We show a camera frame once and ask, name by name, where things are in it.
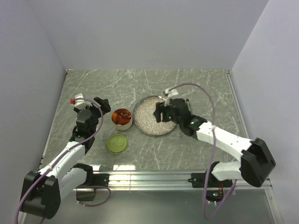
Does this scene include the aluminium mounting rail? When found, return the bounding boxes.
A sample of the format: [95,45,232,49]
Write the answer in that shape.
[72,170,273,191]

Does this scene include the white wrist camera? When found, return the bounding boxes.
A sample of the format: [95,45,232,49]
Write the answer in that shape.
[164,88,179,99]
[70,93,89,110]

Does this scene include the speckled ceramic plate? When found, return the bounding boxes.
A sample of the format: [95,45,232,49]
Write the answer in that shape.
[133,96,176,136]

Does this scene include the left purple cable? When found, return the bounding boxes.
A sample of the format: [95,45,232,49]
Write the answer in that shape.
[14,98,112,224]

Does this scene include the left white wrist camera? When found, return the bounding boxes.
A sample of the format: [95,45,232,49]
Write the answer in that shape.
[70,93,89,110]

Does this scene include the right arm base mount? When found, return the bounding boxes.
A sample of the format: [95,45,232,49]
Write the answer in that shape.
[187,173,233,188]

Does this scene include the green round lid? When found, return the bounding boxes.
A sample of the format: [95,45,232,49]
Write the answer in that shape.
[107,134,128,154]

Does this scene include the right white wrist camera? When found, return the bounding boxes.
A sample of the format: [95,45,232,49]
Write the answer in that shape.
[164,88,179,99]

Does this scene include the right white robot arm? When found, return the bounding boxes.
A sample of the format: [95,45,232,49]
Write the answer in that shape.
[153,98,276,187]

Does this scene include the orange chicken wing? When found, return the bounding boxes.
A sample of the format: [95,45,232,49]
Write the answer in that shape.
[112,112,122,124]

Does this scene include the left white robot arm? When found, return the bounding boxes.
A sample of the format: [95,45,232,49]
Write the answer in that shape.
[14,94,111,223]

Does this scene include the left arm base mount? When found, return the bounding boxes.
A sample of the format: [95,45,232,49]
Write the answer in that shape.
[73,163,110,187]

